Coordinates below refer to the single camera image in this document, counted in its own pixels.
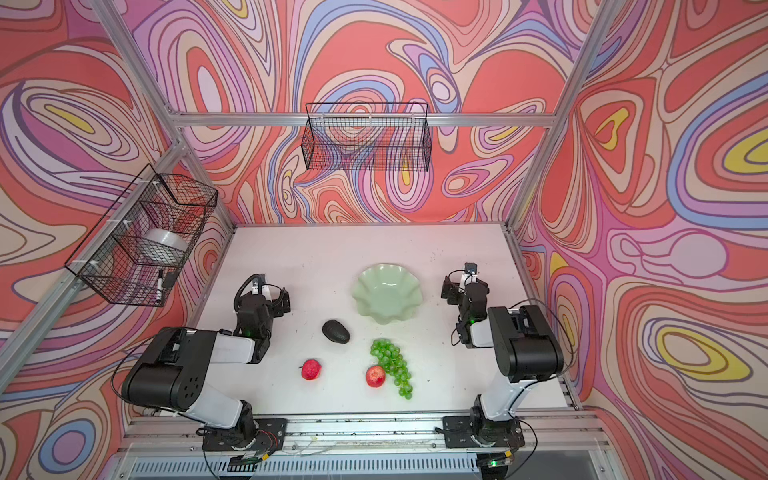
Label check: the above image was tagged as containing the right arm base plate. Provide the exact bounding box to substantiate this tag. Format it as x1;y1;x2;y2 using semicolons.
439;415;526;451

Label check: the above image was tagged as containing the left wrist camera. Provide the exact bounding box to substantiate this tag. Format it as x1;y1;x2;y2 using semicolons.
250;274;269;295

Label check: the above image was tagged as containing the black wire basket left wall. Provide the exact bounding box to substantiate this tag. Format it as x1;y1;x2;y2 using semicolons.
64;166;218;307

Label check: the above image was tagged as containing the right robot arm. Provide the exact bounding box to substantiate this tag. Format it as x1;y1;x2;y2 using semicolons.
438;270;565;449

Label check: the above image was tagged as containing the dark fake avocado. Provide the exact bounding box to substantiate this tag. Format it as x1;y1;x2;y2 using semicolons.
321;319;351;344

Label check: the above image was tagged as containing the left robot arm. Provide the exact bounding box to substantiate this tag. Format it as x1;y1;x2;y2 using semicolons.
120;284;291;455

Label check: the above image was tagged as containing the aluminium front rail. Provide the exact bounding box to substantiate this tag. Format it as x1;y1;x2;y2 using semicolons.
119;409;611;456

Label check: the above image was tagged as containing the black wire basket back wall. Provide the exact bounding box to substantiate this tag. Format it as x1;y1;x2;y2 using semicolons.
301;101;432;173

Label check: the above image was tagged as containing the green fake grape bunch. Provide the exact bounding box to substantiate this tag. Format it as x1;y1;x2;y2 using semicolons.
369;338;414;400

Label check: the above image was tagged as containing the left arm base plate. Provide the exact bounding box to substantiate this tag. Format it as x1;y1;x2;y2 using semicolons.
196;418;288;453

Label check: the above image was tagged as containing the light green scalloped fruit bowl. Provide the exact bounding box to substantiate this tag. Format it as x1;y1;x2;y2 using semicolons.
351;263;423;325

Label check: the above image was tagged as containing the black wire basket wall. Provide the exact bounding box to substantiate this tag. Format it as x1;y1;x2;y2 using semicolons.
64;166;218;307
301;101;432;173

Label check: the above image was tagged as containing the red fake apple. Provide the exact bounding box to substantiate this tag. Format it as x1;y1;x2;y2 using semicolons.
301;359;322;381
365;365;386;388

